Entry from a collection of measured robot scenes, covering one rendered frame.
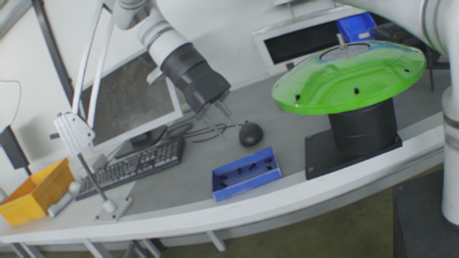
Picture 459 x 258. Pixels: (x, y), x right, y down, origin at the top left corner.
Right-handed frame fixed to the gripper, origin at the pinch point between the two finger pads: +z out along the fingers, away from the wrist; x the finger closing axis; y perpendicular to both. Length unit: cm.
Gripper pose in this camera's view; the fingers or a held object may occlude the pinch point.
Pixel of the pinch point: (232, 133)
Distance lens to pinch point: 57.3
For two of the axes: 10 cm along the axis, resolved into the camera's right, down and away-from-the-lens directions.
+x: 6.3, -5.0, 6.0
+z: 6.5, 7.5, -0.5
